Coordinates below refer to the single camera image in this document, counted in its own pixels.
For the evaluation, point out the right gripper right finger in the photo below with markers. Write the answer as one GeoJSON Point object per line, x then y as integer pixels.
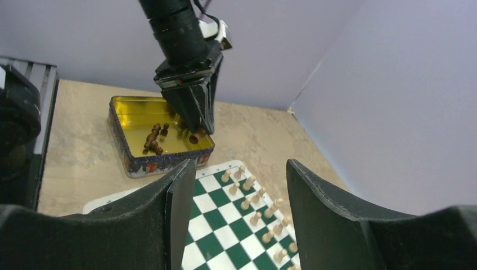
{"type": "Point", "coordinates": [338, 230]}

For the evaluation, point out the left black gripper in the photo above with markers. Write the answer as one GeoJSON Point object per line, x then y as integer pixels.
{"type": "Point", "coordinates": [190, 90]}

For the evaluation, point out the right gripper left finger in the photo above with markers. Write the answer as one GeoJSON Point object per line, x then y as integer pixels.
{"type": "Point", "coordinates": [146, 229]}

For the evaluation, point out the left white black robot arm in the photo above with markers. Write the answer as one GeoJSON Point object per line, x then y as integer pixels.
{"type": "Point", "coordinates": [176, 28]}

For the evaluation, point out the dark pieces in tray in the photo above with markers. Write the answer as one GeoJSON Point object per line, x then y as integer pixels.
{"type": "Point", "coordinates": [158, 133]}

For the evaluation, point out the white chess pieces row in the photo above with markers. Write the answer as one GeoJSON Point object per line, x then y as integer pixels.
{"type": "Point", "coordinates": [253, 232]}

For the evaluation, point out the green white chess board mat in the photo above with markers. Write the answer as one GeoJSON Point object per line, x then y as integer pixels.
{"type": "Point", "coordinates": [203, 250]}

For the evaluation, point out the left gold tin tray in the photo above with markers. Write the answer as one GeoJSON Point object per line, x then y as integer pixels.
{"type": "Point", "coordinates": [131, 119]}

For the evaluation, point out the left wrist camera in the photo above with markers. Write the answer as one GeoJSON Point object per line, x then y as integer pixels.
{"type": "Point", "coordinates": [219, 32]}

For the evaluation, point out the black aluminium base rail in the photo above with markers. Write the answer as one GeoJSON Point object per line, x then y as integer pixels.
{"type": "Point", "coordinates": [28, 97]}

